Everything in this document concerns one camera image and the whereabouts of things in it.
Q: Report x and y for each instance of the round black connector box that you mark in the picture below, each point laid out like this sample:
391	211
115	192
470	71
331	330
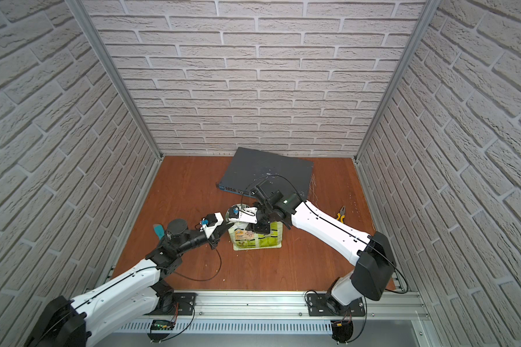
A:
342	330

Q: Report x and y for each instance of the green leaf pattern bowl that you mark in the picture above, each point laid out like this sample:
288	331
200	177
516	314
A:
239	213

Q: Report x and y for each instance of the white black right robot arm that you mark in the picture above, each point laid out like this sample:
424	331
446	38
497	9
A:
370	255

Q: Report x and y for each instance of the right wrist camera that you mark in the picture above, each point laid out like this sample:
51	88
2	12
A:
255	220

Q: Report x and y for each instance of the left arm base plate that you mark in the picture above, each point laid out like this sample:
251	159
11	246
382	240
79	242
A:
178	303

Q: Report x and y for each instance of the aluminium corner post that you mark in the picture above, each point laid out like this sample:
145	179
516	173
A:
91	33
427	15

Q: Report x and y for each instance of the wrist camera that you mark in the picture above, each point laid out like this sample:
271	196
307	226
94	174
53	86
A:
255	220
210	223

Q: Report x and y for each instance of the aluminium corner post right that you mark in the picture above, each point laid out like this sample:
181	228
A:
427	15

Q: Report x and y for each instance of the teal handled tool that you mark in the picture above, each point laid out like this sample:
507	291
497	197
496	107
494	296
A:
159	231

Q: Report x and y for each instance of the green oats bag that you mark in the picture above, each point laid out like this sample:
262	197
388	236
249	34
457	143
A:
243	238

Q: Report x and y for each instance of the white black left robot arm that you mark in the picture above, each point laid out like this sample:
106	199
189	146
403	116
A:
88	318

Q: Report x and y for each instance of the aluminium corner post left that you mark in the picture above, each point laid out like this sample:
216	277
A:
91	33

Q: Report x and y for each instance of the yellow handled pliers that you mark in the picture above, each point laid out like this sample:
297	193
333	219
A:
341	214

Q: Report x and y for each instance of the small green circuit board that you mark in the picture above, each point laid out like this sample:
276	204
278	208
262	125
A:
162	325

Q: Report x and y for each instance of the aluminium front rail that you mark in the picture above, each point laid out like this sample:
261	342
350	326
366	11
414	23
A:
291	305

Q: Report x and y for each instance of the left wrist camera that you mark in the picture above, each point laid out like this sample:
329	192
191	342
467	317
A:
210	223

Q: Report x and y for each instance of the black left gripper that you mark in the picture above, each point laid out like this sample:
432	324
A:
219	232

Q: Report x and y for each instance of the grey blue network switch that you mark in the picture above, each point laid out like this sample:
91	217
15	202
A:
249	166

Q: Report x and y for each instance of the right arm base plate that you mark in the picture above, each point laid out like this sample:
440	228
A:
324	305

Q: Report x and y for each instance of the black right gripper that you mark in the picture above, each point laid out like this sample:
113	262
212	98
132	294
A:
260	231

